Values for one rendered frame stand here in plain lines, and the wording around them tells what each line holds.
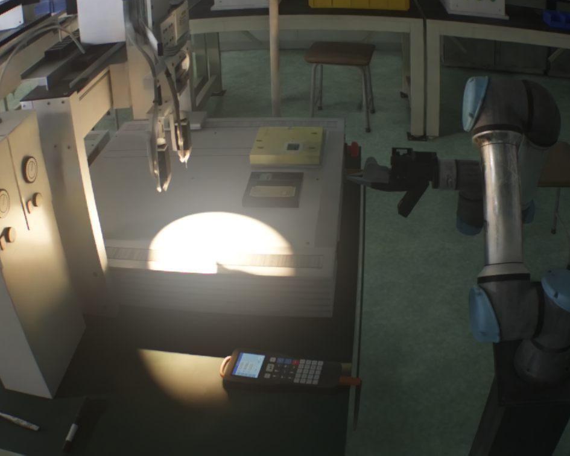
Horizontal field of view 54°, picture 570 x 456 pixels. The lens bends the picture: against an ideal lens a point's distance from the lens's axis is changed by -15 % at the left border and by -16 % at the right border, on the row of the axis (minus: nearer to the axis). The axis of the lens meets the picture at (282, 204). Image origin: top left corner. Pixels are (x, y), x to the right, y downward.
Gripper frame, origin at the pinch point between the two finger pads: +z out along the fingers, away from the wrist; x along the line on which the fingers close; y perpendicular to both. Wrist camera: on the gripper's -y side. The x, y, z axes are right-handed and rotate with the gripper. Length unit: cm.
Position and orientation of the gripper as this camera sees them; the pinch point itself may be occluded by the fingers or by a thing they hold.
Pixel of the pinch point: (353, 178)
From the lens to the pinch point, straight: 155.0
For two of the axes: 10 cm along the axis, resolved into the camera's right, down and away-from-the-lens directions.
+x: -1.1, 5.0, -8.6
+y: -0.5, -8.7, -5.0
